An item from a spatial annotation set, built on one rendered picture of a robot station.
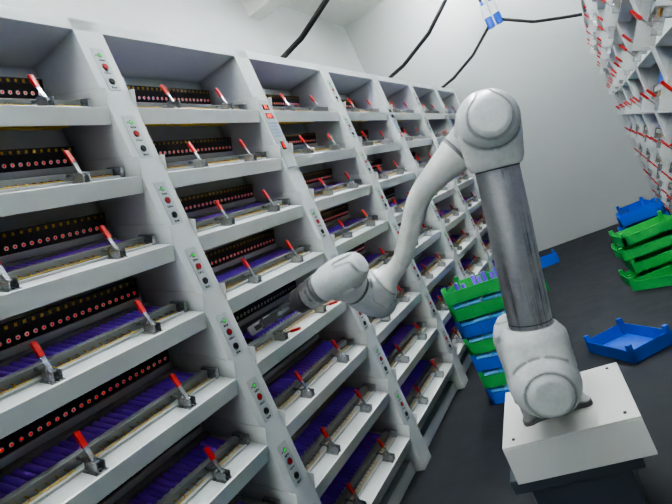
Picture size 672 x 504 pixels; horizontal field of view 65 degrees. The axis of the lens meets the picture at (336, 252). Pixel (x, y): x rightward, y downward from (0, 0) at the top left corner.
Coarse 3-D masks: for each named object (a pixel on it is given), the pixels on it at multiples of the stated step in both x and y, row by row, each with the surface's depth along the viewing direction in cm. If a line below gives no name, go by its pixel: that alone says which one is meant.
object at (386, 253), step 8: (360, 248) 261; (376, 248) 267; (384, 248) 265; (392, 248) 263; (368, 256) 260; (376, 256) 258; (384, 256) 258; (392, 256) 261; (368, 264) 241; (376, 264) 249; (384, 264) 248
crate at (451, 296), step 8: (456, 280) 244; (464, 280) 243; (488, 280) 217; (496, 280) 215; (464, 288) 223; (472, 288) 222; (480, 288) 220; (488, 288) 218; (496, 288) 216; (448, 296) 228; (456, 296) 226; (464, 296) 224; (472, 296) 222; (448, 304) 229
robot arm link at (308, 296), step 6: (306, 282) 150; (300, 288) 150; (306, 288) 149; (312, 288) 148; (300, 294) 150; (306, 294) 149; (312, 294) 148; (306, 300) 149; (312, 300) 149; (318, 300) 148; (312, 306) 150; (318, 306) 152
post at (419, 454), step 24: (216, 72) 203; (240, 72) 198; (216, 96) 205; (240, 96) 201; (264, 96) 205; (264, 120) 199; (240, 144) 206; (264, 144) 201; (288, 168) 201; (384, 360) 208; (408, 408) 209; (408, 456) 204
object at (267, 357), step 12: (276, 300) 192; (336, 312) 193; (240, 324) 172; (300, 324) 177; (312, 324) 177; (324, 324) 185; (288, 336) 166; (300, 336) 170; (252, 348) 147; (264, 348) 158; (276, 348) 158; (288, 348) 163; (264, 360) 151; (276, 360) 157; (264, 372) 151
